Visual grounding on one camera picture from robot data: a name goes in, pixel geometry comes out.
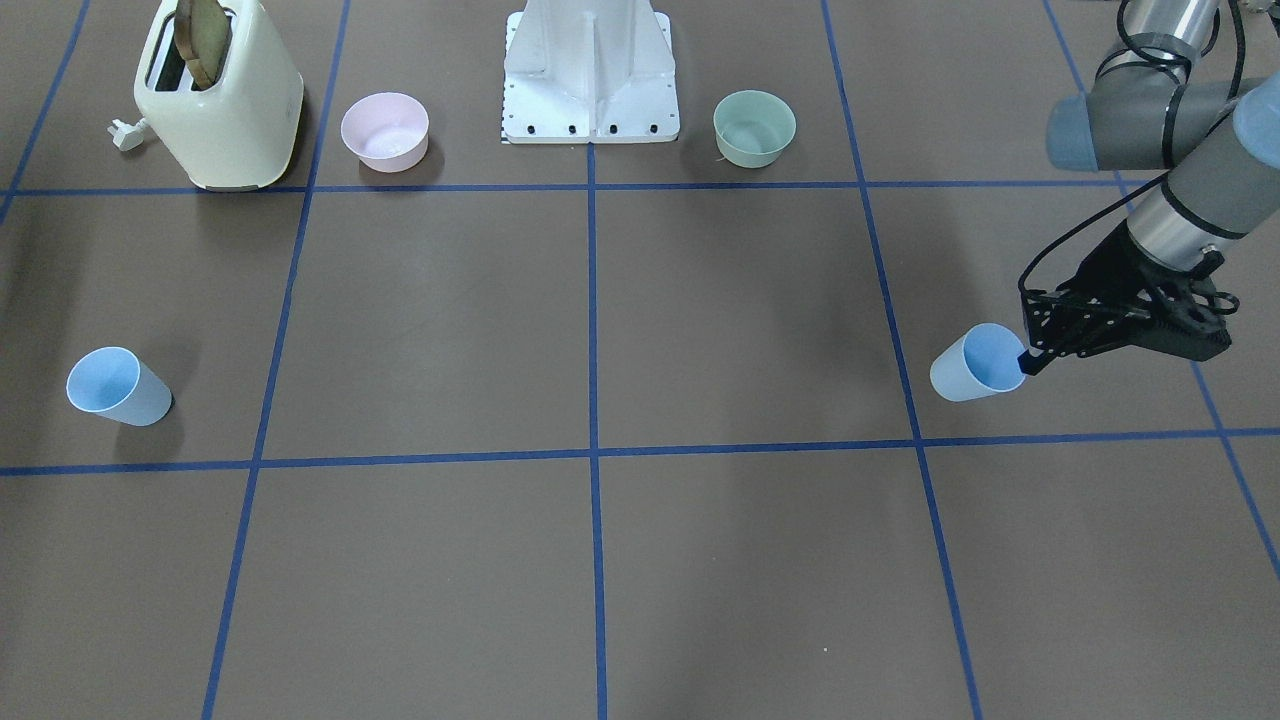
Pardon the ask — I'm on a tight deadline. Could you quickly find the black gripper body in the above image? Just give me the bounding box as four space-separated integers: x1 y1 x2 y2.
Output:
1020 225 1239 363

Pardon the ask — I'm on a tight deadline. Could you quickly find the blue cup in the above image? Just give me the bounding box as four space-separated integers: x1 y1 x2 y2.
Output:
65 346 174 427
929 323 1025 402

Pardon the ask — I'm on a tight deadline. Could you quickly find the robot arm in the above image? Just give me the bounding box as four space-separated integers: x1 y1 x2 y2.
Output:
1018 1 1279 375

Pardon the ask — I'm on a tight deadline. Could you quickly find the green bowl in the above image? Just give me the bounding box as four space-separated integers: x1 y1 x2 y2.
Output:
712 88 797 169

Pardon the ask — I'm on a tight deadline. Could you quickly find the pink bowl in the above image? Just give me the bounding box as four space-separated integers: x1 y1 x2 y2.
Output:
340 92 430 173

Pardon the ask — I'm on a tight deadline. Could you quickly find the cream toaster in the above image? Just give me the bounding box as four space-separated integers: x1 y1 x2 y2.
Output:
133 1 305 192

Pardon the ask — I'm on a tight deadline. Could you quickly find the toast slice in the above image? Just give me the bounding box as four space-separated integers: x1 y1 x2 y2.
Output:
173 0 232 91

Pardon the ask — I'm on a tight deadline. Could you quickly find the white power plug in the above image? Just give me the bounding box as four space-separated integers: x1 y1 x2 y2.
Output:
108 118 150 152

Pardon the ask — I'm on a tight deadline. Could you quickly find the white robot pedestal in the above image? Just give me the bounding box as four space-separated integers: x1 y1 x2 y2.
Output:
500 1 681 145

